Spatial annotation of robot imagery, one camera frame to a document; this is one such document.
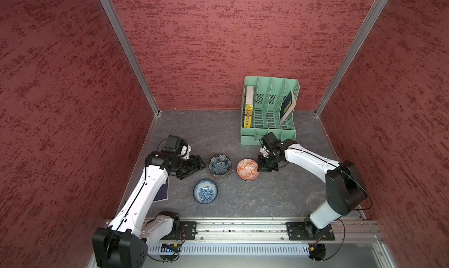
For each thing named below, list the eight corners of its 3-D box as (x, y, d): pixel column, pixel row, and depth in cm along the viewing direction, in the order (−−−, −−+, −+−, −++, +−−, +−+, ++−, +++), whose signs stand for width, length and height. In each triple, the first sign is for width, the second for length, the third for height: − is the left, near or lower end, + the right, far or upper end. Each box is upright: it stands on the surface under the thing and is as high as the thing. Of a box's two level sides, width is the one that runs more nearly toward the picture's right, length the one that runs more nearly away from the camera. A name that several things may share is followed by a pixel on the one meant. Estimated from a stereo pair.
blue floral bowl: (193, 203, 83) (191, 201, 79) (195, 182, 89) (194, 179, 86) (217, 204, 83) (216, 201, 80) (218, 182, 90) (217, 179, 86)
